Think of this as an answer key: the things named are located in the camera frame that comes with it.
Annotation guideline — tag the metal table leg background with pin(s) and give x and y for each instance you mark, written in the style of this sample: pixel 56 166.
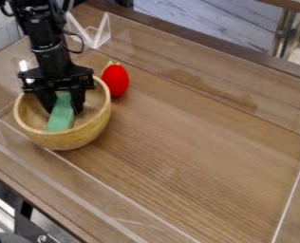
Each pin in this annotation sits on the metal table leg background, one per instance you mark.
pixel 286 36

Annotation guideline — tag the black table frame leg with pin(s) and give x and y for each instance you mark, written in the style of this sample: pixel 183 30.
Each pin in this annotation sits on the black table frame leg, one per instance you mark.
pixel 25 228

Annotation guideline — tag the clear acrylic corner bracket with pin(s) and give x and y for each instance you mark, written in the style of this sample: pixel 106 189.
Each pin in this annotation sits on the clear acrylic corner bracket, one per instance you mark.
pixel 94 36

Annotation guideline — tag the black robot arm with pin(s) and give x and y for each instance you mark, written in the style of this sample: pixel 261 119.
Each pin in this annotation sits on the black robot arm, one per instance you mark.
pixel 40 19

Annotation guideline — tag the brown wooden bowl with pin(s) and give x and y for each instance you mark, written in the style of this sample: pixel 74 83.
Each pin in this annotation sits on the brown wooden bowl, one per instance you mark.
pixel 90 122

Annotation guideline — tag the clear acrylic front barrier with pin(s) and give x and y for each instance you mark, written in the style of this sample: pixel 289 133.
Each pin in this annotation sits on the clear acrylic front barrier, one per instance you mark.
pixel 86 206

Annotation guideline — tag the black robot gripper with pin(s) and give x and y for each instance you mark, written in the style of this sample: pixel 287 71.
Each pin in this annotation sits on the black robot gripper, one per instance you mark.
pixel 56 74

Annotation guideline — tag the red toy strawberry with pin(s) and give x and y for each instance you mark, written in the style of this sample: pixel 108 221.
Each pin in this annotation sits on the red toy strawberry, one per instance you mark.
pixel 115 77

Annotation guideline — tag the green rectangular stick block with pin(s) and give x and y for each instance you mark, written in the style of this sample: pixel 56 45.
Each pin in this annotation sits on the green rectangular stick block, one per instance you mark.
pixel 62 116

